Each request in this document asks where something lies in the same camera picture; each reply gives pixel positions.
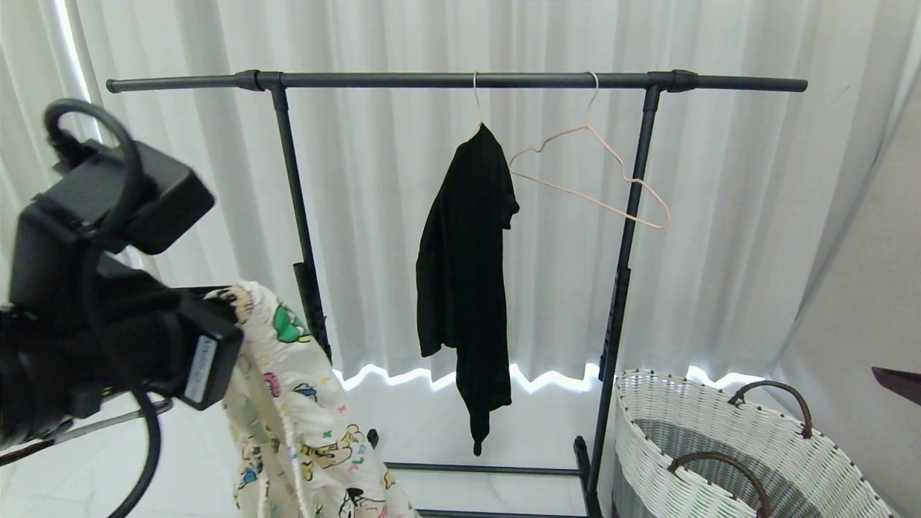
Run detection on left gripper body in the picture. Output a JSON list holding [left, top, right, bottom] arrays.
[[0, 284, 244, 443]]

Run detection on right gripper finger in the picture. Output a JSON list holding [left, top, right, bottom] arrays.
[[872, 367, 921, 405]]

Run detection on cream printed garment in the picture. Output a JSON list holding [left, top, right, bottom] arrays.
[[205, 281, 418, 518]]

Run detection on black garment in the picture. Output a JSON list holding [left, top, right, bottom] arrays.
[[416, 122, 520, 458]]

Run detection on white laundry basket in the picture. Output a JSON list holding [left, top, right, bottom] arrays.
[[612, 369, 897, 518]]

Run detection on black clothes rack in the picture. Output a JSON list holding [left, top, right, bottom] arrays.
[[106, 70, 808, 518]]

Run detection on white curtain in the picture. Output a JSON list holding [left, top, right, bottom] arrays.
[[0, 0, 921, 393]]

